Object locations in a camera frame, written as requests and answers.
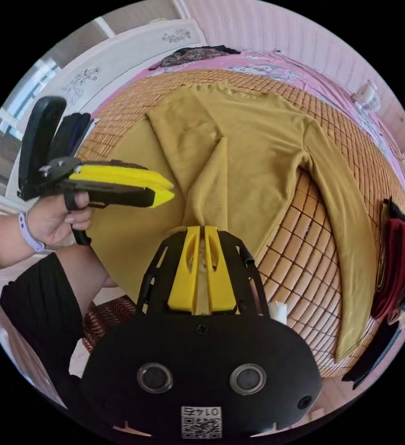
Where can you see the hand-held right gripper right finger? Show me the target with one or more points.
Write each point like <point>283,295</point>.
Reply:
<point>221,288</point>

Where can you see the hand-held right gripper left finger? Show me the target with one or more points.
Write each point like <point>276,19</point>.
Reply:
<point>185,285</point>

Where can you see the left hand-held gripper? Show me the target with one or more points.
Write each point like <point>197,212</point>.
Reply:
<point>118,196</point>

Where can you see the deep yellow long sleeve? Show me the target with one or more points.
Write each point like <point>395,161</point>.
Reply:
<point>258,139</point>

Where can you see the person's left forearm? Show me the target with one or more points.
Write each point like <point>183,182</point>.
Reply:
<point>4,240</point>

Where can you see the person's left hand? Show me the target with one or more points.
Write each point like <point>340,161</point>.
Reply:
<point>51,222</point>

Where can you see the brown patterned floor mat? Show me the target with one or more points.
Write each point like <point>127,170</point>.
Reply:
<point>106,321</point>

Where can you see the dark floral garment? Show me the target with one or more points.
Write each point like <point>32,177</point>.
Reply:
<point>195,55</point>

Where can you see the person's body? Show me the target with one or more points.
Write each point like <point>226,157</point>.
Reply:
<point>42,313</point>

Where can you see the window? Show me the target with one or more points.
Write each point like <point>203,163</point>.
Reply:
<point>31,94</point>

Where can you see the white fan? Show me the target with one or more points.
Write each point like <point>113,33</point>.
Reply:
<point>367,95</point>

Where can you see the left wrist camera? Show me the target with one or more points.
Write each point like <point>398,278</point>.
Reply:
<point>38,139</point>

